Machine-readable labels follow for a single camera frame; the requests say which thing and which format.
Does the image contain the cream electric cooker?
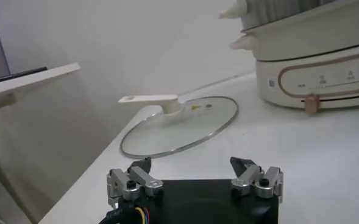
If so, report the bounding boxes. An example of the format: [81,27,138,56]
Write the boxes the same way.
[229,0,359,115]

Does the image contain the white side desk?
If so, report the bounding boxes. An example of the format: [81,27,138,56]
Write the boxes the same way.
[0,62,81,224]

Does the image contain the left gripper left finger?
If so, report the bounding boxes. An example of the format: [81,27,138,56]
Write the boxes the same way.
[106,156,165,211]

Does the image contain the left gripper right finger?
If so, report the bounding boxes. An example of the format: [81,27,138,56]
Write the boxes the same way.
[229,156,284,203]

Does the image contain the glass lid with white handle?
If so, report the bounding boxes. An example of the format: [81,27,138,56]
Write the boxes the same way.
[118,94,240,159]

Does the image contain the left gripper coloured wire bundle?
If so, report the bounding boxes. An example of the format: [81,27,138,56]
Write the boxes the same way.
[98,206,151,224]

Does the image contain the black keyboard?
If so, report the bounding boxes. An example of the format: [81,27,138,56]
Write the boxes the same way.
[0,66,48,86]

